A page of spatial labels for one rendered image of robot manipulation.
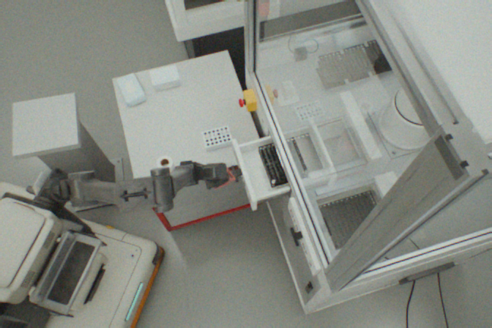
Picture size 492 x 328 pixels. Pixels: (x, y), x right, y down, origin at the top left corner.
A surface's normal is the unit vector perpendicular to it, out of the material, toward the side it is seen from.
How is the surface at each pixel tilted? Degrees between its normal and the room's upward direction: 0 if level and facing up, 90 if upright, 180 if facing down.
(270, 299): 0
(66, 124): 0
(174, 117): 0
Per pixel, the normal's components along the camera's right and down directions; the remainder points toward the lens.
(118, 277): 0.00, -0.41
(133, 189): 0.29, 0.04
